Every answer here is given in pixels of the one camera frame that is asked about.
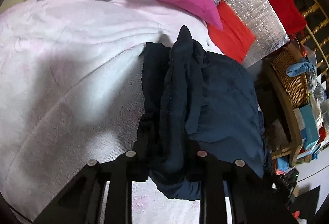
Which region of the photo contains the red pillow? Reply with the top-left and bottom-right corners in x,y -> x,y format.
207,0 -> 257,64

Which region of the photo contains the pale pink blanket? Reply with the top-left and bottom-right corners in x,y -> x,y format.
0,0 -> 227,224

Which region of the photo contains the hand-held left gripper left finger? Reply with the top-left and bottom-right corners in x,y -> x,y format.
33,150 -> 152,224

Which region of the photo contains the blue folded cloth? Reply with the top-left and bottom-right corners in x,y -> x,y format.
276,157 -> 291,172

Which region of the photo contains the silver foil insulation board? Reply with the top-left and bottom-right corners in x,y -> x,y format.
177,0 -> 293,69

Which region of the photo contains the blue cardboard box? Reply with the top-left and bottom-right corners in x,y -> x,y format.
299,104 -> 319,150

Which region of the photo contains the wooden shelf unit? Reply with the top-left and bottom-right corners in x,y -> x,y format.
265,57 -> 309,168

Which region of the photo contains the navy padded jacket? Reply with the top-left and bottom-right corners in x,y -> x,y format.
137,25 -> 273,201

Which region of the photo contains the wooden stair railing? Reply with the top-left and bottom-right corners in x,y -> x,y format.
265,0 -> 329,80

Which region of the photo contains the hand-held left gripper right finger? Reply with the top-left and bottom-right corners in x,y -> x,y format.
184,142 -> 292,224

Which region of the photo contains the wicker basket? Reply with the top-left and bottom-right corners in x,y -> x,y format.
271,49 -> 313,109

